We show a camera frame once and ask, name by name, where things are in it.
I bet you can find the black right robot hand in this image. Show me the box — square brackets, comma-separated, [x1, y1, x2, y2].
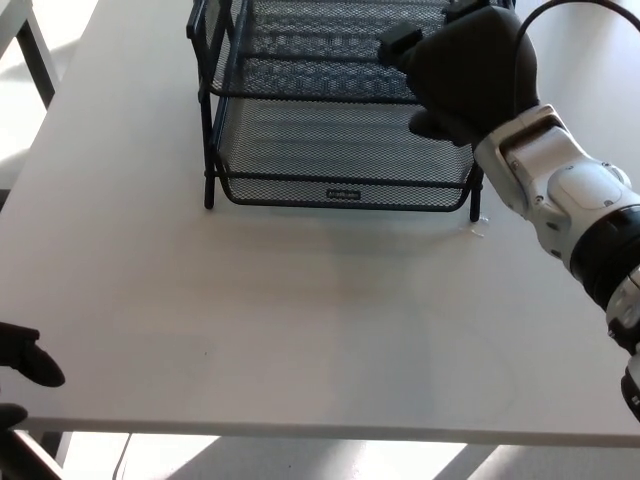
[377, 0, 541, 148]

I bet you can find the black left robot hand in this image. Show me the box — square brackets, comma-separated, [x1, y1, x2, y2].
[0, 319, 67, 434]

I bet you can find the large black mesh drawer tray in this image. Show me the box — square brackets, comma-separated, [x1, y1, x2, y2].
[201, 0, 432, 105]

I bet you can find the dark brown desk leg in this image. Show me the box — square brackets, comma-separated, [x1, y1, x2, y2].
[0, 428, 67, 480]

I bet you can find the clear tape piece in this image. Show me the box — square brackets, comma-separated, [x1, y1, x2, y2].
[462, 214, 489, 239]

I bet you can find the small black mesh tray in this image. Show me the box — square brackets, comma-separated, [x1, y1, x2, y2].
[234, 0, 454, 66]

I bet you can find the black mesh tray with label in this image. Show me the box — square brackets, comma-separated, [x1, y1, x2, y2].
[215, 94, 478, 213]

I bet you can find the white side table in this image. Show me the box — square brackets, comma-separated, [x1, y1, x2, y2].
[0, 0, 57, 109]

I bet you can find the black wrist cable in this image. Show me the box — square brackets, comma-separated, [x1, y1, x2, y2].
[510, 0, 640, 114]

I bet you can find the black wire organizer frame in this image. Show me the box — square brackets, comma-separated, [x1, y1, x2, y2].
[185, 0, 516, 224]

